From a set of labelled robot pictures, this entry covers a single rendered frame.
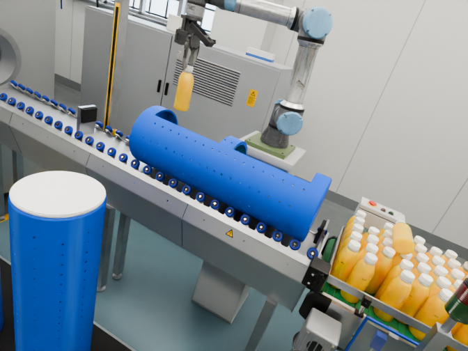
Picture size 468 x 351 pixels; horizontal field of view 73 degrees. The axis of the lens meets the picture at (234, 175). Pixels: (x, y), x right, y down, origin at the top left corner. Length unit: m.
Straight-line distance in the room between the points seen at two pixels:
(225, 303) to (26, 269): 1.24
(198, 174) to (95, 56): 2.68
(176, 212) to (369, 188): 3.01
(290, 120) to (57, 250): 1.03
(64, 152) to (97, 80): 2.03
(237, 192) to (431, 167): 3.07
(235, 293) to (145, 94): 2.18
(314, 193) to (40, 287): 0.99
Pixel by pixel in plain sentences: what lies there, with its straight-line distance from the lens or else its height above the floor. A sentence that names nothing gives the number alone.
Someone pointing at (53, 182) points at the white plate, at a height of 1.04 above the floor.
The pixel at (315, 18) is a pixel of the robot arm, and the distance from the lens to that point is 1.42.
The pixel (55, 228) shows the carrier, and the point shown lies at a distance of 1.10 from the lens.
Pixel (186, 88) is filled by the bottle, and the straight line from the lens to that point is 1.44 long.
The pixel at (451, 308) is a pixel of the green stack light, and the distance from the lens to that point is 1.03.
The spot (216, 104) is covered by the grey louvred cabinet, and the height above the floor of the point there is 0.98.
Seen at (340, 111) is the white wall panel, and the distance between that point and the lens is 3.93.
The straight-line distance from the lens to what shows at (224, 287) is 2.04.
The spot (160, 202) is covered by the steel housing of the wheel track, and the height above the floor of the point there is 0.86.
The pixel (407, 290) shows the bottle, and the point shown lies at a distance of 1.24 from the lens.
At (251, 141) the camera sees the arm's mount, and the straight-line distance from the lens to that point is 1.60.
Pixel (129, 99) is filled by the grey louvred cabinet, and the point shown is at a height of 0.70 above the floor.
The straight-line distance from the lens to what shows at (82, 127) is 1.89.
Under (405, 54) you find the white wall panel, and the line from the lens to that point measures 3.89.
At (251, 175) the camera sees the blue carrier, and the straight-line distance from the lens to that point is 1.23.
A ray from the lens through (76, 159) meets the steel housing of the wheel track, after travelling 1.81.
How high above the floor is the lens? 1.66
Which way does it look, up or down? 25 degrees down
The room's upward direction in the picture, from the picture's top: 17 degrees clockwise
